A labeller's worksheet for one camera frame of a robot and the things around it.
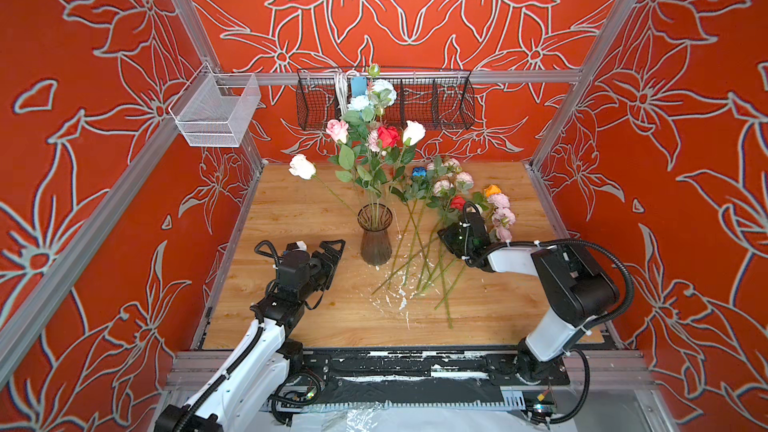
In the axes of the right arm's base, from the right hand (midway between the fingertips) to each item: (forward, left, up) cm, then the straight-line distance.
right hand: (433, 229), depth 96 cm
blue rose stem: (+19, +3, -3) cm, 19 cm away
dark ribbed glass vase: (-4, +19, -3) cm, 20 cm away
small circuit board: (-47, -20, -4) cm, 51 cm away
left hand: (-12, +28, +10) cm, 32 cm away
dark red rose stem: (+11, -10, 0) cm, 15 cm away
